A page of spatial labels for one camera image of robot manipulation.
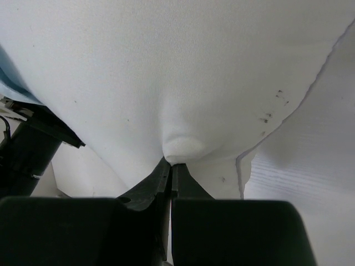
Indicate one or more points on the light blue pillowcase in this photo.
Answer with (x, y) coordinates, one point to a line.
(12, 85)

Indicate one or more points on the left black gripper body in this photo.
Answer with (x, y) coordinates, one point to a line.
(32, 136)

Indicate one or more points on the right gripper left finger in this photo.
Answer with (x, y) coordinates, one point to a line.
(142, 195)

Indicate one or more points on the white pillow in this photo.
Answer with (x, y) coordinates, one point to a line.
(194, 82)

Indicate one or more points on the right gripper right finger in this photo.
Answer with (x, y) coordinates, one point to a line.
(185, 186)

